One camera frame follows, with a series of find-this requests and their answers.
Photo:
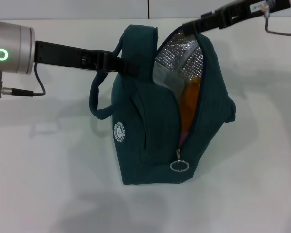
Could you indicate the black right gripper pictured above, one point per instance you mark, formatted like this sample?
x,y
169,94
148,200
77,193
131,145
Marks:
x,y
247,11

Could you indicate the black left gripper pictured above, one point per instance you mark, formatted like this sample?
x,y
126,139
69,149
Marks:
x,y
63,54

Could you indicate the clear plastic container blue seal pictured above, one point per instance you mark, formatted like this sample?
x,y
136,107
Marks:
x,y
168,78

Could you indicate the dark teal insulated lunch bag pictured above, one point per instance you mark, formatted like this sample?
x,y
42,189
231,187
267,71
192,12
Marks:
x,y
150,136

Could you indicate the yellow banana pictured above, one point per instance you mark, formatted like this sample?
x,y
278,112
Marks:
x,y
191,102

